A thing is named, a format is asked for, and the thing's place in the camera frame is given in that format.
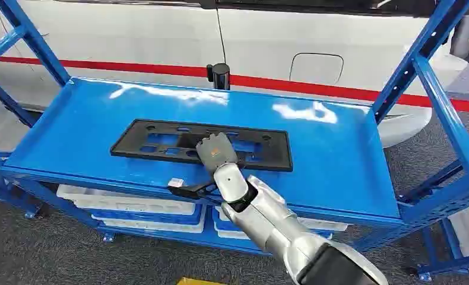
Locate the black cylinder post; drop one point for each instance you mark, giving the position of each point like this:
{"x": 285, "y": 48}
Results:
{"x": 221, "y": 76}

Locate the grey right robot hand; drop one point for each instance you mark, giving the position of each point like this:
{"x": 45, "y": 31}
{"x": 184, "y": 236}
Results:
{"x": 215, "y": 151}

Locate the black plastic mounting plate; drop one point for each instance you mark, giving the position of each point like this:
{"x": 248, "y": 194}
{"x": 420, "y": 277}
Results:
{"x": 275, "y": 157}

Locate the white car red stripe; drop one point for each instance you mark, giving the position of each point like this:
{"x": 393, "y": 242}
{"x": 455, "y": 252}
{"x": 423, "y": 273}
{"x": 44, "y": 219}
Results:
{"x": 140, "y": 35}

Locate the blue metal shelf rack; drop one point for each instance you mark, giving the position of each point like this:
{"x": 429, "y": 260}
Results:
{"x": 325, "y": 157}

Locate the yellow floor tape square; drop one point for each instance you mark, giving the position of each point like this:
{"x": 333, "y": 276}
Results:
{"x": 199, "y": 281}

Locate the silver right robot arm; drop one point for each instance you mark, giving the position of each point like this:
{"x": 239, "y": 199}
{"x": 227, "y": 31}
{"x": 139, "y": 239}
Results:
{"x": 274, "y": 224}

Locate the white plastic tray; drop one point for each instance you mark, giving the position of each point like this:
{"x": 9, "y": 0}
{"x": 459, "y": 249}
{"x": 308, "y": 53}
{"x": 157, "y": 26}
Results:
{"x": 321, "y": 225}
{"x": 132, "y": 204}

